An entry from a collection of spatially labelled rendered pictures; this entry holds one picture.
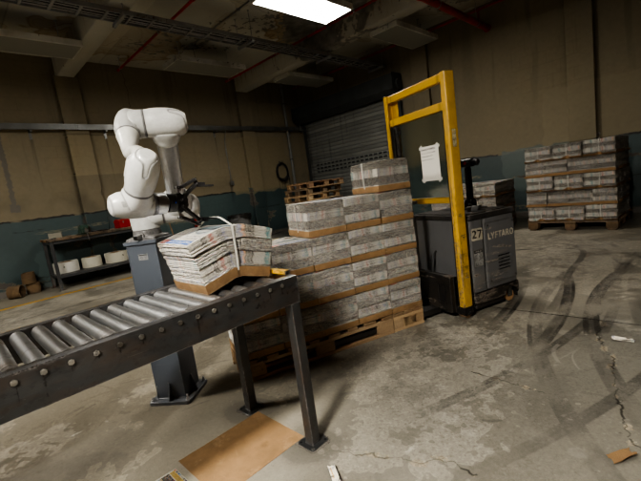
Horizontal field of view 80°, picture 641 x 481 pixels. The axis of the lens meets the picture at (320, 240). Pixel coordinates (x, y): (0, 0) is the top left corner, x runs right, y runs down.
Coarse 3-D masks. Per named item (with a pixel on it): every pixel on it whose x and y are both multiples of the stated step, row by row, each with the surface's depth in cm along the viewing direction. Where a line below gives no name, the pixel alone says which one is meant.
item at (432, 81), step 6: (432, 78) 283; (438, 78) 278; (420, 84) 295; (426, 84) 289; (432, 84) 284; (438, 84) 285; (408, 90) 308; (414, 90) 302; (420, 90) 297; (390, 96) 329; (396, 96) 323; (402, 96) 316; (408, 96) 316; (390, 102) 331
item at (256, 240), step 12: (252, 228) 167; (264, 228) 173; (240, 240) 167; (252, 240) 168; (264, 240) 173; (252, 252) 168; (264, 252) 173; (252, 264) 168; (264, 264) 173; (252, 276) 170; (264, 276) 174
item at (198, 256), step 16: (176, 240) 158; (192, 240) 151; (208, 240) 153; (224, 240) 158; (176, 256) 159; (192, 256) 148; (208, 256) 153; (224, 256) 159; (176, 272) 168; (192, 272) 156; (208, 272) 154; (224, 272) 159
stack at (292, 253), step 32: (256, 256) 240; (288, 256) 250; (320, 256) 259; (352, 256) 270; (384, 256) 282; (320, 288) 261; (352, 288) 272; (384, 288) 284; (320, 320) 263; (352, 320) 274; (384, 320) 285; (288, 352) 253; (320, 352) 264
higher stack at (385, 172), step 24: (360, 168) 293; (384, 168) 277; (384, 192) 280; (408, 192) 287; (384, 216) 280; (384, 240) 281; (408, 240) 290; (408, 264) 292; (408, 288) 294; (408, 312) 294
